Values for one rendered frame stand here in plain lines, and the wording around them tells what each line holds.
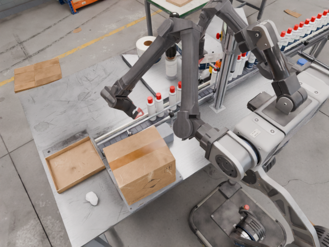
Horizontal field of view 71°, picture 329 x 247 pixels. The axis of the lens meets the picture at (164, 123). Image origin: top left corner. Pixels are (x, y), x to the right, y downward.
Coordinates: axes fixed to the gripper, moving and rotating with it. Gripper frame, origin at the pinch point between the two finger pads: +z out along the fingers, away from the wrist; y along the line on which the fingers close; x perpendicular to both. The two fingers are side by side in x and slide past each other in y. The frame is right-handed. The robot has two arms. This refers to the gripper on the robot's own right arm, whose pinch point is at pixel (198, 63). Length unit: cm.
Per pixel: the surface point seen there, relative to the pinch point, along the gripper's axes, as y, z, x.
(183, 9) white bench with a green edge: -69, 32, -106
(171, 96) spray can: 31.1, 3.9, 11.6
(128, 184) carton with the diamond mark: 84, -7, 51
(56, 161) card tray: 114, 22, 0
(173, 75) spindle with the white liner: 12.3, 15.2, -13.3
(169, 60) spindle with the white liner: 13.6, 0.8, -15.6
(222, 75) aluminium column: 2.0, -9.2, 25.2
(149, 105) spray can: 47.4, 1.8, 10.6
